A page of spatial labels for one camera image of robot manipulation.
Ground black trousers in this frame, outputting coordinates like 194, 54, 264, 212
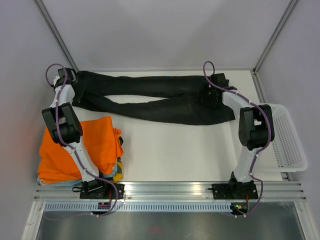
72, 71, 235, 126

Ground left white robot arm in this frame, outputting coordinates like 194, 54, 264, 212
41, 64, 109, 199

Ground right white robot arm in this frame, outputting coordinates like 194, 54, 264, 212
196, 73, 275, 198

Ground orange folded garment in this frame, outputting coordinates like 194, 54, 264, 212
37, 116, 123, 183

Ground white perforated plastic basket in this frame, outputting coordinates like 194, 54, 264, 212
254, 103, 308, 173

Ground yellow black patterned garment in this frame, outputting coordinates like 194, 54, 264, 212
112, 136, 124, 183

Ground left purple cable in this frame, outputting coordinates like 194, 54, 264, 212
44, 63, 120, 221

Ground purple cable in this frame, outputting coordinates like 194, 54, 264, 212
44, 63, 120, 221
202, 61, 273, 218

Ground right aluminium frame post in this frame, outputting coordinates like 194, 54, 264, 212
252, 0, 300, 75

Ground aluminium frame post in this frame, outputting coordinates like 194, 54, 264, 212
33, 0, 79, 72
252, 0, 300, 75

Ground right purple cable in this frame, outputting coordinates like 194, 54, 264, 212
202, 61, 273, 218

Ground left aluminium frame post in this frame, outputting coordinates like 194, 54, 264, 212
33, 0, 79, 72

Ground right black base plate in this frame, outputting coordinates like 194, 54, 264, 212
211, 181, 259, 200

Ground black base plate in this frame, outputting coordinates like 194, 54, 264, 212
211, 181, 259, 200
79, 181, 125, 200

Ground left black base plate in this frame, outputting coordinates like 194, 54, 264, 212
79, 181, 125, 200

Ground aluminium rail beam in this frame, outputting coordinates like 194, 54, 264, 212
32, 181, 307, 202

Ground white slotted cable duct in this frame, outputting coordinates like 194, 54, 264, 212
45, 201, 232, 213

